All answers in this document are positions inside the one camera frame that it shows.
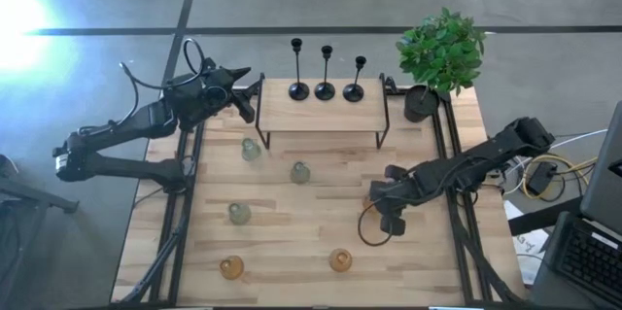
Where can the black power adapter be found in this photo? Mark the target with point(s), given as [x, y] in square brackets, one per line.
[542, 179]

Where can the black aluminium frame rail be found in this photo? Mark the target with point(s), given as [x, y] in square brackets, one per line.
[175, 276]
[464, 271]

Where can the green potted plant black pot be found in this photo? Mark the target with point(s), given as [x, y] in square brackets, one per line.
[439, 52]

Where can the black desk bar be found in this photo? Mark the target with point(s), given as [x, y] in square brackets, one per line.
[544, 217]

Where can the black frame crossbar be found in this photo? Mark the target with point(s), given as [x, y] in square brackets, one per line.
[398, 90]

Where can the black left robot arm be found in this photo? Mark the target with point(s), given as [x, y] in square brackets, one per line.
[121, 127]

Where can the wooden riser shelf black legs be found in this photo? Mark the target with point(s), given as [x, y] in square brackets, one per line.
[330, 115]

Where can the short black metal candlestick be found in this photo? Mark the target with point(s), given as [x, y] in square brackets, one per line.
[353, 92]

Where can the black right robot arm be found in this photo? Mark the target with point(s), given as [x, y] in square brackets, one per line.
[486, 154]

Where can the medium black metal candlestick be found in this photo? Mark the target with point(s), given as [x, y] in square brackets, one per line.
[324, 91]

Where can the amber ribbed glass candle holder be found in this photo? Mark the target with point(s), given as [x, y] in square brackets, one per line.
[367, 201]
[340, 260]
[231, 267]

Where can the clear ribbed glass candle holder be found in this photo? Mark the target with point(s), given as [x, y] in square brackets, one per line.
[300, 172]
[251, 149]
[239, 213]

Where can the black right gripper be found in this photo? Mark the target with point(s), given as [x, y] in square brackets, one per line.
[401, 193]

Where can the tall black metal candlestick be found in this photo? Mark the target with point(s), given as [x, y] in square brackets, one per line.
[298, 91]

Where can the grey open laptop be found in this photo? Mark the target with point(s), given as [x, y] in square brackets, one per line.
[602, 179]

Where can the dark metal stand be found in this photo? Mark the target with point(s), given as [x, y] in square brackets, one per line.
[24, 193]

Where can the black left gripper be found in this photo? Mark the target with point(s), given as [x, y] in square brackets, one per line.
[211, 96]

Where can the white paper sheet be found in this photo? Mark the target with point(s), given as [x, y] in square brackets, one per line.
[527, 247]

